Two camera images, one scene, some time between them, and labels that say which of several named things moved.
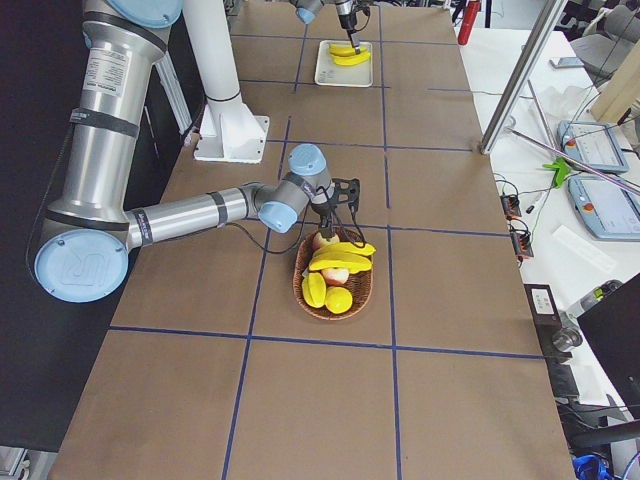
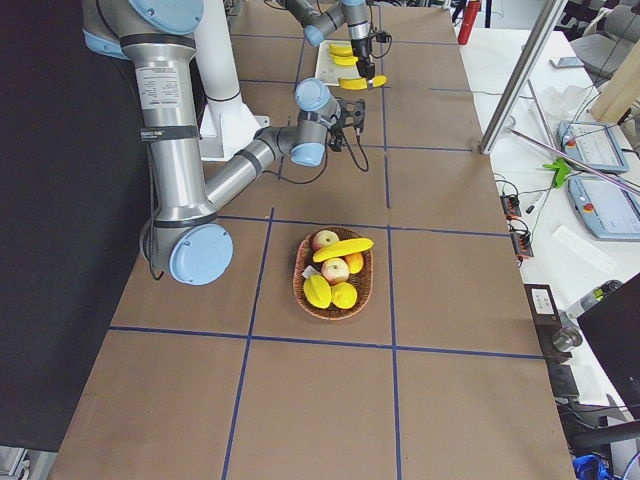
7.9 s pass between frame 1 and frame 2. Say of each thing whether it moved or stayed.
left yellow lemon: stayed
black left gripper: moved
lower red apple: stayed
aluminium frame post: stayed
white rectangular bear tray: stayed
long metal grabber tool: stayed
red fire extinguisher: stayed
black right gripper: moved
